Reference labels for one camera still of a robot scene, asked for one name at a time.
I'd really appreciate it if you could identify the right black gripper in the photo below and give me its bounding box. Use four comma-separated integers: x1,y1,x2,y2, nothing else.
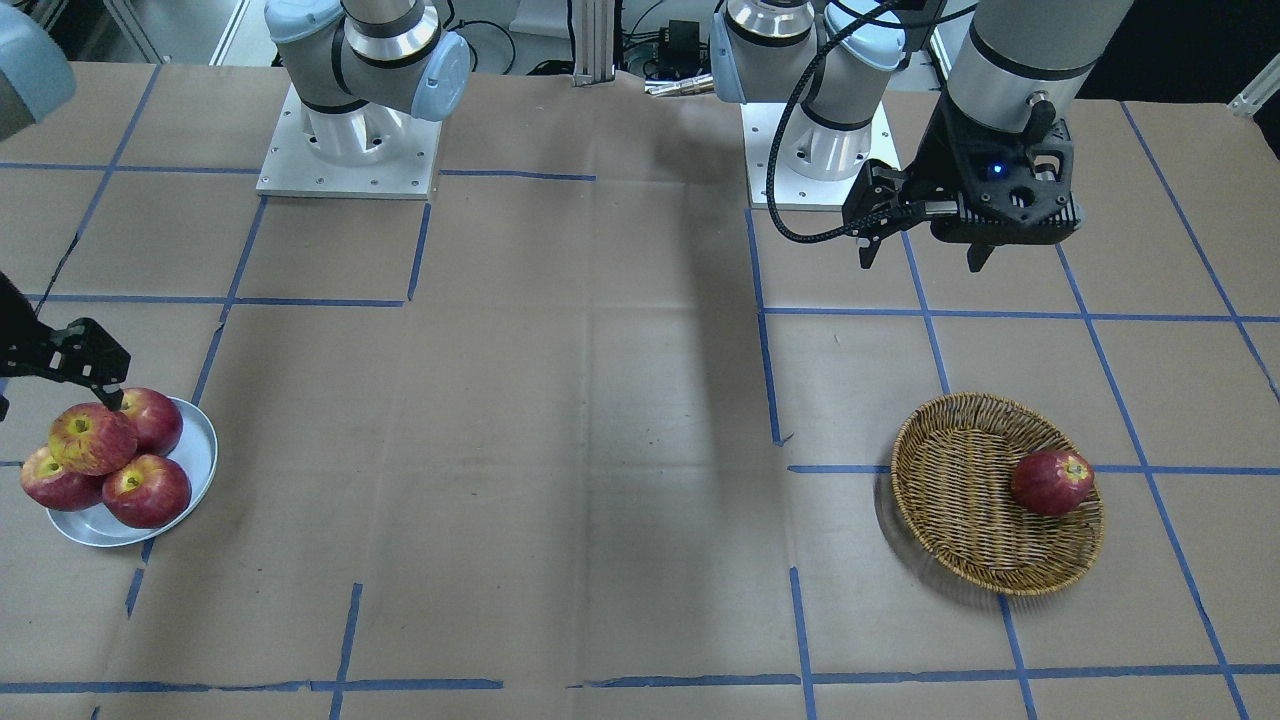
1,273,131,411

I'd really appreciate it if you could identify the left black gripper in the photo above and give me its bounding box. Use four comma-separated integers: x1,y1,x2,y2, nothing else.
841,92,1083,273

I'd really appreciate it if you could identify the yellow-red apple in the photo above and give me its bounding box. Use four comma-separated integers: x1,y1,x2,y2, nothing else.
47,404,138,477

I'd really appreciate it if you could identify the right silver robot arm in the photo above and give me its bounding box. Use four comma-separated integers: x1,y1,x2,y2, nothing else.
1,1,470,409

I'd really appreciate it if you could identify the red apple plate back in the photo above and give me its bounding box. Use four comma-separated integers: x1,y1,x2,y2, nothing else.
120,387,183,456

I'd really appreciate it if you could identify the red apple plate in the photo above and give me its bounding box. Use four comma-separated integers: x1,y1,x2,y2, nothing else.
102,454,192,529
120,387,183,456
20,445,105,512

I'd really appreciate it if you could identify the light blue plate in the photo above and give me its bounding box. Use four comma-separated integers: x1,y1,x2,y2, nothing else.
46,397,219,548

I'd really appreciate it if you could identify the red apple plate front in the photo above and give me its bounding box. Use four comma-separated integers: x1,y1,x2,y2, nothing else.
102,454,192,529

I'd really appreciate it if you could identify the woven wicker basket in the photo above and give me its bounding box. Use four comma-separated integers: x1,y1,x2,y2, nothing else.
890,392,1105,597

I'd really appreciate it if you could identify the dark red basket apple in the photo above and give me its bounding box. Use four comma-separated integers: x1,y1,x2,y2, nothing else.
1010,450,1094,518

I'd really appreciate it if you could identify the black power adapter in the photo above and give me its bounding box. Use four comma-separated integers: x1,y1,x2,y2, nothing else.
657,19,701,78

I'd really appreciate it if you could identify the black braided cable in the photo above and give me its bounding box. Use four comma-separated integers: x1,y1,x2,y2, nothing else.
765,0,977,243

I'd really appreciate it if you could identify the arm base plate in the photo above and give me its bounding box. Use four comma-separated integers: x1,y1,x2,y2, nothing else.
256,87,442,200
740,102,900,211

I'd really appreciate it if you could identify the aluminium frame post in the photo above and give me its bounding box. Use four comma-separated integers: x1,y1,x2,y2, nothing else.
567,1,620,88

